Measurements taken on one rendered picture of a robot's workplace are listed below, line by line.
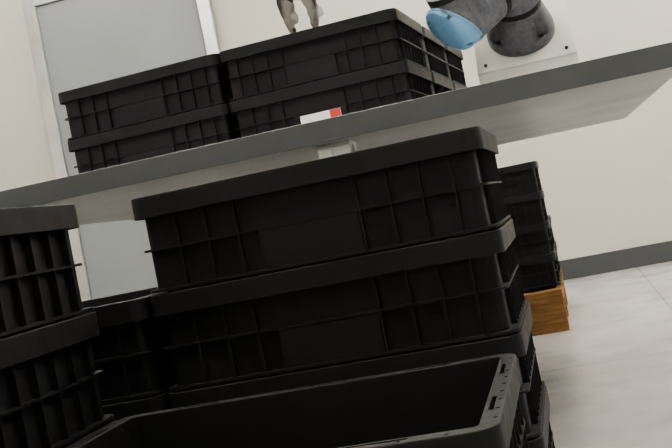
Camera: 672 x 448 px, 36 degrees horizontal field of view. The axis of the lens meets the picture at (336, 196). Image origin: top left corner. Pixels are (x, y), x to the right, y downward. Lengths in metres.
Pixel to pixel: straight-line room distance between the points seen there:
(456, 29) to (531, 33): 0.23
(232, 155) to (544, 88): 0.54
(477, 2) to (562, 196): 3.28
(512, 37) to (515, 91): 0.59
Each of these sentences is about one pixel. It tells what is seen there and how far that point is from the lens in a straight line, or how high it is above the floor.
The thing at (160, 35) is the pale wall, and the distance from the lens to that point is 5.81.
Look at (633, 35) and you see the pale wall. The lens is 5.43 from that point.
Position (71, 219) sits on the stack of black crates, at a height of 0.58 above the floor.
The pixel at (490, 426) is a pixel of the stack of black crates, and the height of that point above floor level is 0.37.
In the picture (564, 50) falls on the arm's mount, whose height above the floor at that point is 0.79.
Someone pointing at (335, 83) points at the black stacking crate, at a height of 0.81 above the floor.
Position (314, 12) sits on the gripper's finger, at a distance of 2.45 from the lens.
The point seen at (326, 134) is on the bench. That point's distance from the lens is 1.77.
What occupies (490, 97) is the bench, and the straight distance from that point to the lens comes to 1.73.
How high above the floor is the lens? 0.53
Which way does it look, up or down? 1 degrees up
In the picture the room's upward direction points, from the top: 11 degrees counter-clockwise
